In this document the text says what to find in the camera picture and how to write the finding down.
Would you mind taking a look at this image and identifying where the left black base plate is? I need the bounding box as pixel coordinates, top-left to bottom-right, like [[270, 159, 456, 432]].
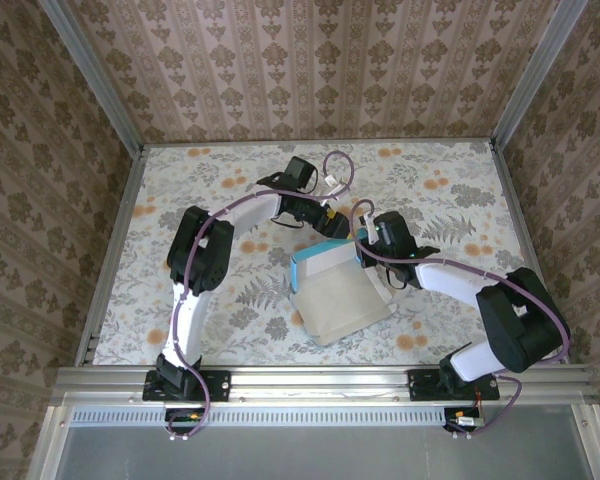
[[143, 369, 231, 402]]

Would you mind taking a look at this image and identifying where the right white cable connector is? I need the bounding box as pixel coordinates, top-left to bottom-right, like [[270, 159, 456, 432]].
[[362, 214, 381, 246]]

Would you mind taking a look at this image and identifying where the right table side rail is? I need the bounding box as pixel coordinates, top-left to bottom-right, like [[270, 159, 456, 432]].
[[489, 142, 571, 365]]

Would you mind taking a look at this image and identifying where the left aluminium frame post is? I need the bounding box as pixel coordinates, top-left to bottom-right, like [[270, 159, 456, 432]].
[[38, 0, 146, 151]]

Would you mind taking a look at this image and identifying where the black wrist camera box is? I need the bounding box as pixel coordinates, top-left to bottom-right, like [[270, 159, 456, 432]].
[[374, 211, 410, 247], [284, 156, 320, 195]]

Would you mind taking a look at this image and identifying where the right aluminium frame post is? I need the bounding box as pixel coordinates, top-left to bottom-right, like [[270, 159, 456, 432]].
[[492, 0, 589, 151]]

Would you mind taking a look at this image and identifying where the right lower frame bar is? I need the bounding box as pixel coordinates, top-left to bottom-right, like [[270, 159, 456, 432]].
[[572, 403, 600, 480]]

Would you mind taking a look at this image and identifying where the rear table edge rail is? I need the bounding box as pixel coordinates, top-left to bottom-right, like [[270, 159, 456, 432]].
[[142, 137, 496, 148]]

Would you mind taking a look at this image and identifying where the left white cable connector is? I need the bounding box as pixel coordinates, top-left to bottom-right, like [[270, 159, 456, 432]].
[[322, 174, 345, 200]]

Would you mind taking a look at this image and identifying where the left connector board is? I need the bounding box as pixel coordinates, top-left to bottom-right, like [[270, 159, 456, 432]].
[[163, 408, 207, 436]]

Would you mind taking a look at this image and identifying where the right connector board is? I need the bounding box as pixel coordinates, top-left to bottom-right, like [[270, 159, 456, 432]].
[[443, 407, 485, 435]]

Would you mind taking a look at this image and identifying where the left black wrist camera box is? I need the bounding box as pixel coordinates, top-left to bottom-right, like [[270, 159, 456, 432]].
[[284, 156, 320, 195]]

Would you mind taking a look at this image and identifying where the table side rail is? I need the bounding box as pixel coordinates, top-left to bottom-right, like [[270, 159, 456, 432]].
[[489, 142, 571, 365], [77, 144, 146, 366]]

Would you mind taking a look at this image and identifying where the grey metal panel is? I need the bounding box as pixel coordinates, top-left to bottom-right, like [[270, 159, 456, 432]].
[[54, 424, 594, 480]]

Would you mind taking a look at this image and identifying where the right black wrist camera box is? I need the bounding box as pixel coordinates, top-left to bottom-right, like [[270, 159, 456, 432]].
[[374, 211, 410, 247]]

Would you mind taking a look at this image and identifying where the left lower frame bar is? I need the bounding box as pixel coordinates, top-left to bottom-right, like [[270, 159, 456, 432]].
[[27, 404, 74, 480]]

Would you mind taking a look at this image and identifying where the aluminium mounting rail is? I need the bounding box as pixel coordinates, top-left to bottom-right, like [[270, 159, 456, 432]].
[[52, 364, 594, 406]]

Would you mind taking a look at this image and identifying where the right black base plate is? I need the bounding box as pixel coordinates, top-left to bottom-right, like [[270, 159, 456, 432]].
[[408, 368, 500, 402]]

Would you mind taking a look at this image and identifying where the connector board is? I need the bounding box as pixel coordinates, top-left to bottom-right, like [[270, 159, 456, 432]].
[[163, 408, 207, 436], [443, 407, 485, 435]]

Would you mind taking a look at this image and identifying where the left table side rail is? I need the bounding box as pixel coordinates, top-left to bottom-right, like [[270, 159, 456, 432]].
[[77, 144, 146, 366]]

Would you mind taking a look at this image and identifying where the white cable connector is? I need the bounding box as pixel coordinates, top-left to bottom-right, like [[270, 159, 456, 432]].
[[362, 214, 381, 246], [322, 174, 345, 200]]

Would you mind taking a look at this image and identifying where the frame bar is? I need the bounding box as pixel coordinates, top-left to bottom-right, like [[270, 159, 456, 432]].
[[27, 404, 74, 480], [572, 403, 600, 480]]

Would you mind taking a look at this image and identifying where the floral table cover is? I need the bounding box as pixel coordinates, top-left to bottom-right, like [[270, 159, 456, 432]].
[[92, 142, 556, 366]]

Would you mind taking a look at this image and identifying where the aluminium frame post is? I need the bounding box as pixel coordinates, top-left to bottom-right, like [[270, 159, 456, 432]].
[[492, 0, 589, 151], [38, 0, 146, 151]]

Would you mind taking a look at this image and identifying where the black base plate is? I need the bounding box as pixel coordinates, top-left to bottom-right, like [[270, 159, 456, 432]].
[[143, 369, 231, 402], [408, 368, 500, 402]]

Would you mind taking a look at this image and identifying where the slotted grey cable duct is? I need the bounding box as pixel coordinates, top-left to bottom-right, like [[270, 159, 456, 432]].
[[72, 407, 486, 427]]

